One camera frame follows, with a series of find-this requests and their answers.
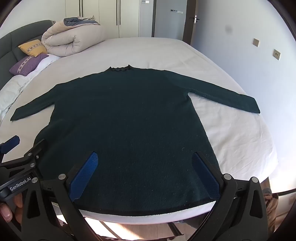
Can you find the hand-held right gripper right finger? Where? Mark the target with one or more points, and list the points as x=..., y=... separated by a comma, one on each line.
x=205, y=176

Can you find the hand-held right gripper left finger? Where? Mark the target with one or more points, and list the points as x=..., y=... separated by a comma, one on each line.
x=84, y=176

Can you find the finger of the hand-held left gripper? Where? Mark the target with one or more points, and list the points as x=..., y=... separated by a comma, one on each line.
x=37, y=149
x=13, y=140

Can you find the dark green sweater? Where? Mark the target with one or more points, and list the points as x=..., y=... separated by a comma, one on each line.
x=127, y=115

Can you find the person's left hand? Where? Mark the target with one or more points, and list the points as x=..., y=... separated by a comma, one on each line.
x=7, y=213

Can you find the white bed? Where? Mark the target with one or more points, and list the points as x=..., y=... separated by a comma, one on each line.
x=231, y=139

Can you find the purple patterned pillow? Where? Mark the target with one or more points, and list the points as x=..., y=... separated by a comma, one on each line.
x=25, y=64

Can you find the white pillow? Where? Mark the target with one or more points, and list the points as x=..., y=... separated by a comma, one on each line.
x=49, y=61

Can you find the yellow patterned pillow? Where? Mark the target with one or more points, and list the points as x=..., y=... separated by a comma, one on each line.
x=33, y=47

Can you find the grey padded headboard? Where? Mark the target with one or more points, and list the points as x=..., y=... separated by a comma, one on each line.
x=9, y=44

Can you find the beige folded comforter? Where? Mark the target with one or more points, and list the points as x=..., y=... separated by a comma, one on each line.
x=69, y=39

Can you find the cream wardrobe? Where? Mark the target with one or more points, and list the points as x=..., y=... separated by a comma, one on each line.
x=108, y=16

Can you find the grey door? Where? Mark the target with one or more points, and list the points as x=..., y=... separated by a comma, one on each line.
x=168, y=23

